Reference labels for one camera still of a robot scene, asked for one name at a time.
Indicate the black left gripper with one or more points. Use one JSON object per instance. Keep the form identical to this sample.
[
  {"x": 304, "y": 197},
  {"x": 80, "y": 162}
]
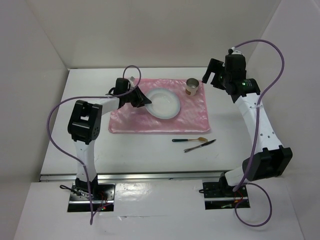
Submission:
[{"x": 139, "y": 101}]

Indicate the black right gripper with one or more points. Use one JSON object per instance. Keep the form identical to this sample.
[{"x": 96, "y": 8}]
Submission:
[{"x": 215, "y": 66}]

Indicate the white ribbed plate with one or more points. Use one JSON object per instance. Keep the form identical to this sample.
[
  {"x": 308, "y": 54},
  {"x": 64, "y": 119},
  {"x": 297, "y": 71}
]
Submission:
[{"x": 165, "y": 103}]

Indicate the metal cup with paper sleeve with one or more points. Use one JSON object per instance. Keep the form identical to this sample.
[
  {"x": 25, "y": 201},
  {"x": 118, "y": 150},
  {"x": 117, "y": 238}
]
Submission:
[{"x": 191, "y": 86}]

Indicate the pink rose satin placemat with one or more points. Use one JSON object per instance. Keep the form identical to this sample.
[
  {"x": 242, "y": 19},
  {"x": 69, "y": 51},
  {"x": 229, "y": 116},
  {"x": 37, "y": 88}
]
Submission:
[{"x": 192, "y": 118}]

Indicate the green handled gold fork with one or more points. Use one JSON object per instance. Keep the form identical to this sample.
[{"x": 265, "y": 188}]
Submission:
[{"x": 200, "y": 139}]

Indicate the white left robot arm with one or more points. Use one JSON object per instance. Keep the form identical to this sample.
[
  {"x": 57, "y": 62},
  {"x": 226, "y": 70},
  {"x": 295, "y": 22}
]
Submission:
[{"x": 85, "y": 125}]

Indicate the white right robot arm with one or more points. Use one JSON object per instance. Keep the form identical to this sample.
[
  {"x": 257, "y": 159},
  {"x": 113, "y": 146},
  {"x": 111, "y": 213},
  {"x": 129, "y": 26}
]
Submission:
[{"x": 268, "y": 157}]

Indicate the silver table knife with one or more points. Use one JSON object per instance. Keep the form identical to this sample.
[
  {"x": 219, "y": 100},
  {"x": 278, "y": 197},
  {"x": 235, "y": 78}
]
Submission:
[{"x": 187, "y": 150}]

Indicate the aluminium rail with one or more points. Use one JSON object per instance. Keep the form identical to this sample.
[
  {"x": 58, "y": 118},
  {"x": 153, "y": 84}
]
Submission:
[{"x": 138, "y": 176}]

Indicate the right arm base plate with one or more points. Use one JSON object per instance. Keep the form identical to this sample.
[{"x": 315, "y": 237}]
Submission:
[{"x": 216, "y": 198}]

